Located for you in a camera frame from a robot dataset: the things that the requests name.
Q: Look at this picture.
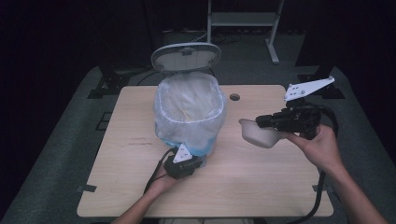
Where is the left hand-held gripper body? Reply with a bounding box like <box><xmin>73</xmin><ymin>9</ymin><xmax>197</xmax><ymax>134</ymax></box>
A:
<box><xmin>163</xmin><ymin>143</ymin><xmax>204</xmax><ymax>180</ymax></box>

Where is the grey pedal trash can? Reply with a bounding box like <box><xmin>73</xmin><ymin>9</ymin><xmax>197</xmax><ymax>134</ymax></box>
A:
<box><xmin>150</xmin><ymin>42</ymin><xmax>228</xmax><ymax>159</ymax></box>

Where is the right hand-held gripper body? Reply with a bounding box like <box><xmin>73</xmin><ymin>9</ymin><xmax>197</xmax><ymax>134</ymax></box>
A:
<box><xmin>272</xmin><ymin>76</ymin><xmax>336</xmax><ymax>141</ymax></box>

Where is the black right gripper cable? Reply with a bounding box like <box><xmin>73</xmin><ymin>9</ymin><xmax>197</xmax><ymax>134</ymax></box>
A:
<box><xmin>288</xmin><ymin>104</ymin><xmax>339</xmax><ymax>224</ymax></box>

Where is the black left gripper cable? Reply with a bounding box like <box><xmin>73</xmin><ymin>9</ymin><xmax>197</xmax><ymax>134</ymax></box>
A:
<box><xmin>143</xmin><ymin>147</ymin><xmax>176</xmax><ymax>194</ymax></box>

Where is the person's left hand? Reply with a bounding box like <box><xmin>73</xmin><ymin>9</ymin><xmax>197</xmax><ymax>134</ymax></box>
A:
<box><xmin>148</xmin><ymin>173</ymin><xmax>182</xmax><ymax>198</ymax></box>

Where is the person's right hand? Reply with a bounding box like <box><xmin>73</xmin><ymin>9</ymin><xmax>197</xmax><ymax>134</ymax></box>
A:
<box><xmin>281</xmin><ymin>124</ymin><xmax>346</xmax><ymax>175</ymax></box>

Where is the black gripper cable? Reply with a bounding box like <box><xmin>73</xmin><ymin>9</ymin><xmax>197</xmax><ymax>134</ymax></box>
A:
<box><xmin>288</xmin><ymin>104</ymin><xmax>339</xmax><ymax>224</ymax></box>
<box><xmin>143</xmin><ymin>147</ymin><xmax>176</xmax><ymax>194</ymax></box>

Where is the white metal stand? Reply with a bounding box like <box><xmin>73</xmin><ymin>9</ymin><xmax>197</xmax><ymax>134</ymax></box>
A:
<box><xmin>205</xmin><ymin>0</ymin><xmax>286</xmax><ymax>65</ymax></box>

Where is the clear plastic trash bag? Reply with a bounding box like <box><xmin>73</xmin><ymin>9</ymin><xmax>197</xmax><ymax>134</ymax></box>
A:
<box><xmin>152</xmin><ymin>71</ymin><xmax>228</xmax><ymax>158</ymax></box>

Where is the white bowl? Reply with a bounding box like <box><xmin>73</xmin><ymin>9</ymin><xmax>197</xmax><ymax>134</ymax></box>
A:
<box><xmin>238</xmin><ymin>118</ymin><xmax>286</xmax><ymax>149</ymax></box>

